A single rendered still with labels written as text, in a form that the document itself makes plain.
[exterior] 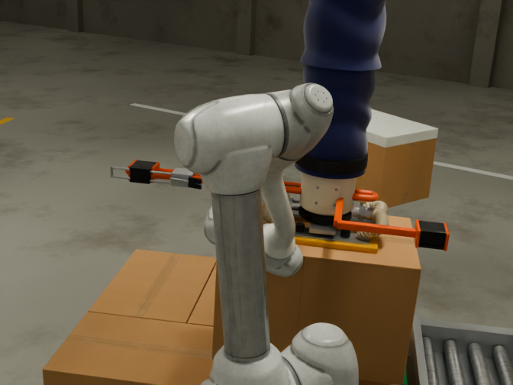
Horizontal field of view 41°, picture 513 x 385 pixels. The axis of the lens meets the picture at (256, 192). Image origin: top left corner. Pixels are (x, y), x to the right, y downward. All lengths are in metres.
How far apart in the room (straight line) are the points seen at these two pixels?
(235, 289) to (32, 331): 2.46
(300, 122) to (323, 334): 0.52
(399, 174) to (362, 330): 1.71
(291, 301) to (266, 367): 0.62
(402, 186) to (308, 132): 2.43
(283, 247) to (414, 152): 2.04
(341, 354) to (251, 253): 0.35
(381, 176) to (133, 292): 1.46
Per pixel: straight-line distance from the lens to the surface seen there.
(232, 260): 1.38
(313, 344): 1.58
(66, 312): 3.91
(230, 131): 1.27
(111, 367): 2.46
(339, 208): 2.01
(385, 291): 2.06
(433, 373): 2.52
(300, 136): 1.35
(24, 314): 3.94
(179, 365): 2.45
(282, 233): 1.75
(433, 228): 1.92
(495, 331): 2.76
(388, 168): 3.64
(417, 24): 11.50
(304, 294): 2.07
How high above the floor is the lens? 1.92
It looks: 20 degrees down
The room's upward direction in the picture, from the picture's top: 2 degrees clockwise
